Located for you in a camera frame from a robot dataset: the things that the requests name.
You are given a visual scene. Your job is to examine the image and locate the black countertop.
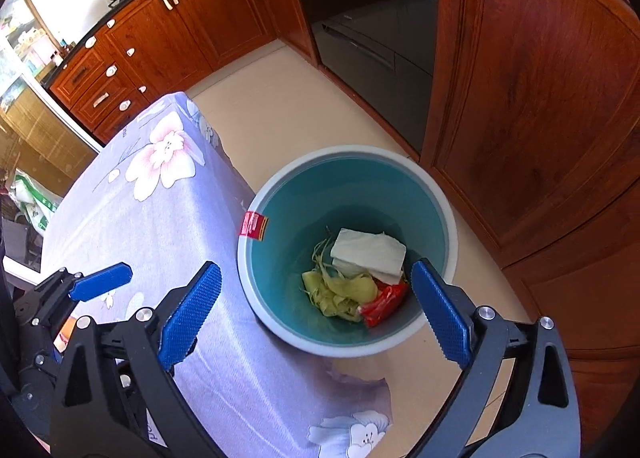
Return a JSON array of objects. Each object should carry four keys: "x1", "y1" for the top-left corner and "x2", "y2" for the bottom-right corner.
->
[{"x1": 40, "y1": 0, "x2": 251, "y2": 86}]

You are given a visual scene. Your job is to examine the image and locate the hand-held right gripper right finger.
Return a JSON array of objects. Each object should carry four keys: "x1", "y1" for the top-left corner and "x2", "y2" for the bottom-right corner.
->
[{"x1": 410, "y1": 258, "x2": 583, "y2": 458}]

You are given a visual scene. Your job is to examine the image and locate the teal trash bin white rim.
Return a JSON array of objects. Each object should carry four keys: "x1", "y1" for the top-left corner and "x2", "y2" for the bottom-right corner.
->
[{"x1": 236, "y1": 145, "x2": 459, "y2": 356}]

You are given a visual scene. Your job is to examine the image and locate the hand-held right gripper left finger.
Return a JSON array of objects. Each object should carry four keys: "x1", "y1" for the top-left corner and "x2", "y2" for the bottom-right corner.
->
[{"x1": 50, "y1": 260, "x2": 226, "y2": 458}]

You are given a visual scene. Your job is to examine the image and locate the red label tag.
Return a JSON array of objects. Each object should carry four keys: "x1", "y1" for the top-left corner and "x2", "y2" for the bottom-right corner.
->
[{"x1": 239, "y1": 211, "x2": 269, "y2": 241}]

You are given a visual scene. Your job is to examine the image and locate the green and white plastic bag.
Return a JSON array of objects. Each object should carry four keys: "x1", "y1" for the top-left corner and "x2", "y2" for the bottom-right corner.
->
[{"x1": 12, "y1": 169, "x2": 63, "y2": 234}]

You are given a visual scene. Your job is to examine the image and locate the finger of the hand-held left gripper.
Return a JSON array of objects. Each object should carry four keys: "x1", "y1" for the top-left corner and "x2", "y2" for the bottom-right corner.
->
[{"x1": 12, "y1": 262, "x2": 135, "y2": 328}]

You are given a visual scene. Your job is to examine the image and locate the white folded tissue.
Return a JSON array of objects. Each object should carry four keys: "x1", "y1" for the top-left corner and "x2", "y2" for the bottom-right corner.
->
[{"x1": 330, "y1": 228, "x2": 407, "y2": 285}]

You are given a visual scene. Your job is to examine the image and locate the red plastic wrapper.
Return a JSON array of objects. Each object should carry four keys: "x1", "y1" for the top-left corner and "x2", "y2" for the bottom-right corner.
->
[{"x1": 359, "y1": 280, "x2": 412, "y2": 329}]

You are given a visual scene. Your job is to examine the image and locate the glass sliding door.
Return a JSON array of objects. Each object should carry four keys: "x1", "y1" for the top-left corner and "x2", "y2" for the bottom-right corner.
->
[{"x1": 0, "y1": 0, "x2": 104, "y2": 199}]

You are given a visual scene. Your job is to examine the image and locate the wooden kitchen cabinet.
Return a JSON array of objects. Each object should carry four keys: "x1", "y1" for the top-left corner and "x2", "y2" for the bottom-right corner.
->
[{"x1": 48, "y1": 0, "x2": 321, "y2": 144}]

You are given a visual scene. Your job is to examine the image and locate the purple floral tablecloth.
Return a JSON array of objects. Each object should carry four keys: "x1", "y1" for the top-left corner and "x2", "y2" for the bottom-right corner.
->
[{"x1": 40, "y1": 92, "x2": 393, "y2": 458}]

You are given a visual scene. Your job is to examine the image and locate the green vegetable peels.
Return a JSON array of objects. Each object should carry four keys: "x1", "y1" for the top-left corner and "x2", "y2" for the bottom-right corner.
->
[{"x1": 301, "y1": 225, "x2": 379, "y2": 324}]

